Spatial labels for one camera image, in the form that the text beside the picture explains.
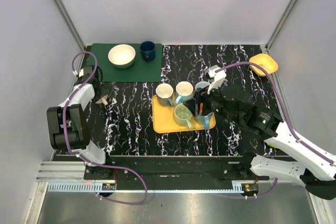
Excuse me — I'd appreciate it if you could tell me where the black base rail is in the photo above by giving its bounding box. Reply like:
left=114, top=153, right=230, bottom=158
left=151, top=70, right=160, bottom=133
left=83, top=155, right=253, bottom=183

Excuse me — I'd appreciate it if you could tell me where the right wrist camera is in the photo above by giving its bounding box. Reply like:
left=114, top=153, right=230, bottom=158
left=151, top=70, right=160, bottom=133
left=205, top=65, right=226, bottom=94

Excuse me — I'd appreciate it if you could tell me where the clear glass mug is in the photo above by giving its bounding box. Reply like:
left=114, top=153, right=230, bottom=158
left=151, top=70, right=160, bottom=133
left=155, top=83, right=174, bottom=107

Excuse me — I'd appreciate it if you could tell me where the orange square dish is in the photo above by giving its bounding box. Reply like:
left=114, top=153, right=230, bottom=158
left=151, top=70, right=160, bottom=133
left=249, top=54, right=279, bottom=77

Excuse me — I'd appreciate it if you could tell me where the dark green mat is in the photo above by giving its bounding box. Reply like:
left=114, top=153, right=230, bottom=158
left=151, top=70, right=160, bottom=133
left=90, top=43, right=163, bottom=82

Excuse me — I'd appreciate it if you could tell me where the beige mug blue inside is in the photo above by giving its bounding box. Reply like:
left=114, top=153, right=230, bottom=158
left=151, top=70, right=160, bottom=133
left=195, top=112, right=213, bottom=130

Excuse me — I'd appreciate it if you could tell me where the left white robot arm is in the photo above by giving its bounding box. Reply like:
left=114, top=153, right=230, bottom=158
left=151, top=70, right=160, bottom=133
left=47, top=65, right=113, bottom=180

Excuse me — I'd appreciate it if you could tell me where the light green mug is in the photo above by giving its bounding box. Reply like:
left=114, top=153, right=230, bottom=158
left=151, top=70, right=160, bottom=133
left=174, top=104, right=194, bottom=130

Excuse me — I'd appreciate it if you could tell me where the orange rectangular tray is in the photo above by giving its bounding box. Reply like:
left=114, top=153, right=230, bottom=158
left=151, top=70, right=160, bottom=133
left=152, top=95, right=205, bottom=134

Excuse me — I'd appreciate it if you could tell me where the dark blue mug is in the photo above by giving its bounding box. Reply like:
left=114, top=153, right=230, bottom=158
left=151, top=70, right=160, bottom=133
left=140, top=41, right=156, bottom=61

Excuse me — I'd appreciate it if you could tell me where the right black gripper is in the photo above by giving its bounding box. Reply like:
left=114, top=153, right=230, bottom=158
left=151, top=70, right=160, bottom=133
left=183, top=80, right=242, bottom=125

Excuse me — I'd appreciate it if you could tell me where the white footed mug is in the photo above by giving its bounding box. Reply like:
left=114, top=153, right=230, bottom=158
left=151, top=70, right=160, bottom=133
left=195, top=81, right=210, bottom=91

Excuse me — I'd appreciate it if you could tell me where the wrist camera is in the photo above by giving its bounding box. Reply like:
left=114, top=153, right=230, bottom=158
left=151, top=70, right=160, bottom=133
left=205, top=65, right=226, bottom=94
left=72, top=66, right=92, bottom=78

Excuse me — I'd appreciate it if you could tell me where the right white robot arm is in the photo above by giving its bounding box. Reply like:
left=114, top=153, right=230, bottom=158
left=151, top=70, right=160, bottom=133
left=183, top=86, right=335, bottom=200

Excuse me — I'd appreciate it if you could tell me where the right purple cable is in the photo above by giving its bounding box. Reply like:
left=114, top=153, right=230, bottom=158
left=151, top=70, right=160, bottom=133
left=215, top=62, right=336, bottom=199

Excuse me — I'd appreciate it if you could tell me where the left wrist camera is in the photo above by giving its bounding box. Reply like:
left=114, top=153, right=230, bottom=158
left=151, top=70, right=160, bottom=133
left=72, top=66, right=92, bottom=78

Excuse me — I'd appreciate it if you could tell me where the pink mug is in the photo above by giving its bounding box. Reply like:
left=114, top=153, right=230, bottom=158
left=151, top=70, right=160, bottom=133
left=96, top=95, right=108, bottom=106

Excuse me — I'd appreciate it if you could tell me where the cream bowl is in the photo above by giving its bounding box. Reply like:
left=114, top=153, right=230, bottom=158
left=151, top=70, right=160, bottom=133
left=108, top=44, right=136, bottom=69

